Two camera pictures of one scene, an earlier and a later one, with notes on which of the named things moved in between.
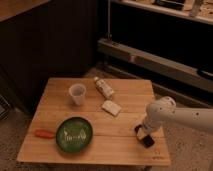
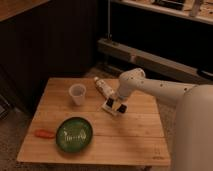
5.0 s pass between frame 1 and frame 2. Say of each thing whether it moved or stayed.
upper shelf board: stayed
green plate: stayed
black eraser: moved
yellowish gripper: moved
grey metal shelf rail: stayed
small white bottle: stayed
